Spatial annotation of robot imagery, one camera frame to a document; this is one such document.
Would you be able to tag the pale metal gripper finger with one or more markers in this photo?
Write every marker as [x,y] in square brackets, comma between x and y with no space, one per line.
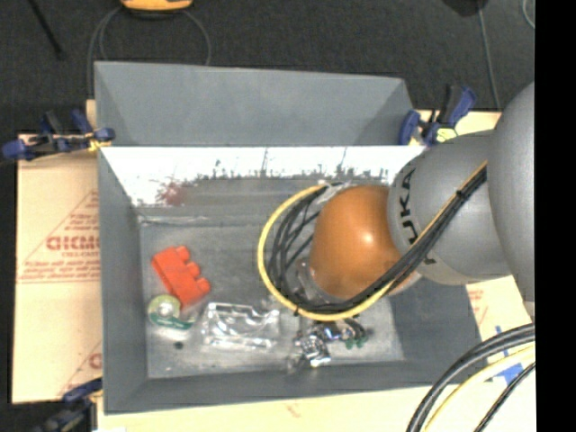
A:
[318,357]
[297,359]

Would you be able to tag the clear plastic packet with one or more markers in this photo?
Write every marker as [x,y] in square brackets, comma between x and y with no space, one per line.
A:
[238,326]

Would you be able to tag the green tape dispenser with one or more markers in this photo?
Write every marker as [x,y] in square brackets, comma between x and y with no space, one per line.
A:
[163,311]

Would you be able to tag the orange toy brick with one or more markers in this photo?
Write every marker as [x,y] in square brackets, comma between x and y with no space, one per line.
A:
[182,272]

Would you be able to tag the grey metal bin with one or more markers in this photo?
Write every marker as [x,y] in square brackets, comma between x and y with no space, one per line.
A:
[252,115]

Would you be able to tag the brown cardboard board, red print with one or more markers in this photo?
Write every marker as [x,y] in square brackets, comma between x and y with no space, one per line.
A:
[54,295]

